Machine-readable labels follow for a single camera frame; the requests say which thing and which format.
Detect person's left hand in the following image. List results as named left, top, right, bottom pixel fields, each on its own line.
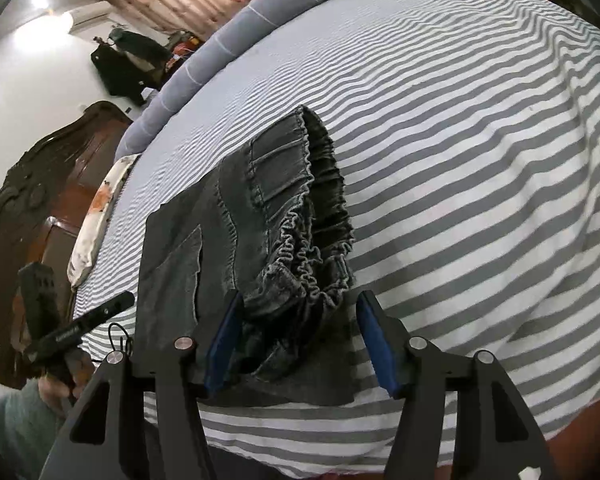
left=38, top=349, right=95, bottom=418

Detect person's leg in jeans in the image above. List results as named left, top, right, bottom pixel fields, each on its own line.
left=0, top=379, right=65, bottom=479

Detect white air conditioner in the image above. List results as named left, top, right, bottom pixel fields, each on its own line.
left=67, top=0, right=114, bottom=35

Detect grey white striped bed sheet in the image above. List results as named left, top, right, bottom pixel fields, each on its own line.
left=76, top=0, right=600, bottom=479

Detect hanging dark clothes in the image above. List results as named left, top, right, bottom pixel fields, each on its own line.
left=91, top=27, right=204, bottom=107

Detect black cable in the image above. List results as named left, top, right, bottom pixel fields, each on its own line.
left=106, top=320, right=136, bottom=361

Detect black denim pants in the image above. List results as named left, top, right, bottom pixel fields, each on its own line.
left=135, top=106, right=355, bottom=406

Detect dark wooden headboard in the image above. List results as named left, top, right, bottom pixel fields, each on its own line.
left=0, top=101, right=132, bottom=389

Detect floral pillow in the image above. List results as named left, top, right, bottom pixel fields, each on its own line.
left=67, top=154, right=140, bottom=290

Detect grey rolled duvet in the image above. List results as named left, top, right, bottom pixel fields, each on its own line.
left=114, top=0, right=328, bottom=159

